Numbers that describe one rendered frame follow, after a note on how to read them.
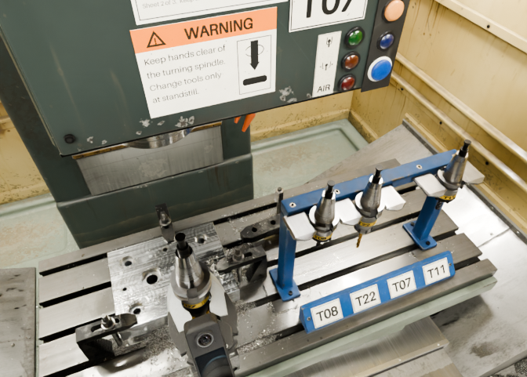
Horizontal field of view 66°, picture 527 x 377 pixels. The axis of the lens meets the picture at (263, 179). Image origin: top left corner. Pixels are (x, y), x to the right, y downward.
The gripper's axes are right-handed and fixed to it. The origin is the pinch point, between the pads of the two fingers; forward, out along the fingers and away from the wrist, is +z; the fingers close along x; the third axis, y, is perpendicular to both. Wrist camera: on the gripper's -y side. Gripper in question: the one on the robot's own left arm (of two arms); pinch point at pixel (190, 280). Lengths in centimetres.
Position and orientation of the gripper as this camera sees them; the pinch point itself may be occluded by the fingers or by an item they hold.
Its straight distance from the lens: 70.1
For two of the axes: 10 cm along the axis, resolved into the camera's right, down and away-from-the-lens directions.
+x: 9.3, -2.6, 2.6
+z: -3.7, -6.7, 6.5
